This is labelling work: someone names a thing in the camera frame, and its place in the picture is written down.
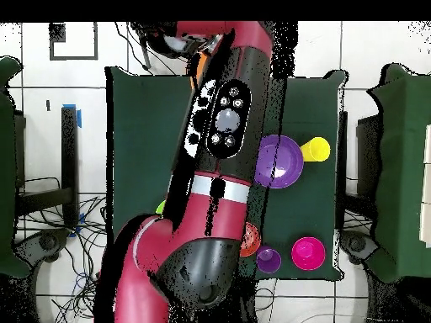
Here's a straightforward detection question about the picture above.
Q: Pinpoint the wide purple bowl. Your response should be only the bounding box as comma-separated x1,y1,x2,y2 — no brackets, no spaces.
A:
253,134,305,189

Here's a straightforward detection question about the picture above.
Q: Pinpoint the large orange bowl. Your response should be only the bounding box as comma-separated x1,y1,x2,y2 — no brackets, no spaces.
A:
189,50,209,91

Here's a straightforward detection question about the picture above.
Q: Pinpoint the small red-orange bowl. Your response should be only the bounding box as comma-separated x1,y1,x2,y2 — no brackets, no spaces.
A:
239,220,263,258

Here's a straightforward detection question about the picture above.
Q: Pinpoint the dark green tablecloth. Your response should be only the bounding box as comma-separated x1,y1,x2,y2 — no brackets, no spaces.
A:
105,66,348,282

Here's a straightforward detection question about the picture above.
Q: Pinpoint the purple cup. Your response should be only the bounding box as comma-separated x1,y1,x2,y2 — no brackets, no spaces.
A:
255,245,283,274

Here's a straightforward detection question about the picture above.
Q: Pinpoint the yellow cup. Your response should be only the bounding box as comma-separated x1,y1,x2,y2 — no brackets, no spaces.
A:
299,136,332,163

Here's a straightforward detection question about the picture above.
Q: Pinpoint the pink bowl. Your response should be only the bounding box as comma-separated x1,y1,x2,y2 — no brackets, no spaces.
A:
290,236,327,272

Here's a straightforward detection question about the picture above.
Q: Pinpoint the black metal stand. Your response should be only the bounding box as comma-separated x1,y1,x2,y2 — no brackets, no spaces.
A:
129,21,179,70

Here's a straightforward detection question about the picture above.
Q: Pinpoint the black beam with blue tape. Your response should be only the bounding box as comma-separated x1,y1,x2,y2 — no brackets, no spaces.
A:
14,103,82,230

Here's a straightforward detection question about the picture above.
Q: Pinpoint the neighbouring green table cloth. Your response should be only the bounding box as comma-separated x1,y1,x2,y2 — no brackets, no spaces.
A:
0,55,33,278
364,63,431,283

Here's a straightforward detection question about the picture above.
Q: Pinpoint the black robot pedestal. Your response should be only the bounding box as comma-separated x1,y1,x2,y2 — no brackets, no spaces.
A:
235,278,260,323

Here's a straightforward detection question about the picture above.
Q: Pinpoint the bundle of floor cables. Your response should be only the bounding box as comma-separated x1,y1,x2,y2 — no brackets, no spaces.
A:
16,176,112,323

